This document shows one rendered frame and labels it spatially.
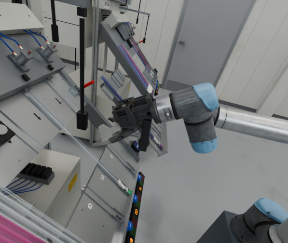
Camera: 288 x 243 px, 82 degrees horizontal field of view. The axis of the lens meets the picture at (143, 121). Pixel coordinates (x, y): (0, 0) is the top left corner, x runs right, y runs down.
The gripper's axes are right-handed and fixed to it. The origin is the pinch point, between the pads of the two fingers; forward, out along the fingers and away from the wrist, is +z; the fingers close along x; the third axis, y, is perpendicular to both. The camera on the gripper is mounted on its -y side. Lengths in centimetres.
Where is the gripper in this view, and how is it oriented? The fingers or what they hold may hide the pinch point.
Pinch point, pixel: (101, 132)
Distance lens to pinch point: 55.5
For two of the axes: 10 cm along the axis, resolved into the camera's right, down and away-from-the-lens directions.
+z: -9.2, 2.5, 3.0
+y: -3.6, -8.2, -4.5
